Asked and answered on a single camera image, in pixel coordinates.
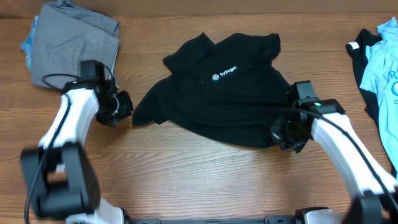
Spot black polo shirt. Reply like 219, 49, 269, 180
132, 33, 289, 148

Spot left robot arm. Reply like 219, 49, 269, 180
20, 60, 133, 224

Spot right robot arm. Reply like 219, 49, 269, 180
269, 81, 397, 224

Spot folded grey trousers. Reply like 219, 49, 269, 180
30, 1, 120, 88

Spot light blue t-shirt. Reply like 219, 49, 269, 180
360, 17, 397, 170

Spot black garment in pile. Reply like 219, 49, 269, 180
346, 28, 398, 178

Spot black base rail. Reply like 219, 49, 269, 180
127, 215, 295, 224

